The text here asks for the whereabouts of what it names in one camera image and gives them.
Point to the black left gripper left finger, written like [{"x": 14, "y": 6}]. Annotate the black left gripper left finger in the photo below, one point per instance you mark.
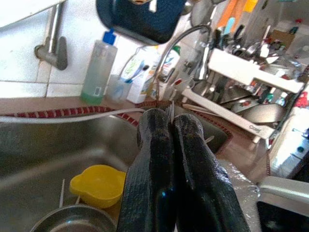
[{"x": 147, "y": 174}]

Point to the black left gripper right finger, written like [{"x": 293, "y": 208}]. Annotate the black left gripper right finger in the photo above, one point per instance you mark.
[{"x": 205, "y": 188}]

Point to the yellow plastic bowl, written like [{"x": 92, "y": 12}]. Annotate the yellow plastic bowl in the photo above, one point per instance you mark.
[{"x": 96, "y": 183}]

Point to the metal spoon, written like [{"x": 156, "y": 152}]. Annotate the metal spoon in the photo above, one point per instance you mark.
[{"x": 170, "y": 112}]

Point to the white green plastic chopsticks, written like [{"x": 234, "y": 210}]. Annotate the white green plastic chopsticks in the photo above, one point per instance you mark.
[{"x": 62, "y": 193}]

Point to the stainless steel bowl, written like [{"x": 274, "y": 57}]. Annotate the stainless steel bowl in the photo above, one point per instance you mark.
[{"x": 72, "y": 220}]

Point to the white detergent bottle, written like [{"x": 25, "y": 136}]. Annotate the white detergent bottle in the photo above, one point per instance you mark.
[{"x": 139, "y": 93}]

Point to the clear plastic cup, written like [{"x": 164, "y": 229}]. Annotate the clear plastic cup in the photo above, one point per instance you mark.
[{"x": 118, "y": 91}]

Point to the steel plate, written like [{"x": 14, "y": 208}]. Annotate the steel plate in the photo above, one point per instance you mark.
[{"x": 263, "y": 113}]

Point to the blue toothbrush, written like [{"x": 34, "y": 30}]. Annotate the blue toothbrush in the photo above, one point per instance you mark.
[{"x": 135, "y": 73}]

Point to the large stainless steel sink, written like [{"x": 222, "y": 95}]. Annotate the large stainless steel sink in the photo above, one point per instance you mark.
[{"x": 48, "y": 149}]

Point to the white green toothpaste tube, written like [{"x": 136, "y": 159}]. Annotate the white green toothpaste tube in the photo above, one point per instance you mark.
[{"x": 131, "y": 63}]

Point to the clear bottle blue cap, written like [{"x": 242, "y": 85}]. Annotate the clear bottle blue cap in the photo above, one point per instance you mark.
[{"x": 99, "y": 72}]

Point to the white bottle green cap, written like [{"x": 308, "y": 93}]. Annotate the white bottle green cap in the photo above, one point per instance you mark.
[{"x": 172, "y": 62}]

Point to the white dish rack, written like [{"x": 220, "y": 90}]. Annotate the white dish rack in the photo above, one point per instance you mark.
[{"x": 241, "y": 70}]

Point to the chrome gooseneck faucet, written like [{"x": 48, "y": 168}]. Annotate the chrome gooseneck faucet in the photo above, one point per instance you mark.
[{"x": 198, "y": 26}]

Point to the orange hanging cloth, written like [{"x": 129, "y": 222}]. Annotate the orange hanging cloth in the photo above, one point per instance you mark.
[{"x": 229, "y": 12}]

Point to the metal wall tap pipe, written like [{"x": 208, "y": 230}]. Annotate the metal wall tap pipe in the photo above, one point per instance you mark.
[{"x": 61, "y": 53}]

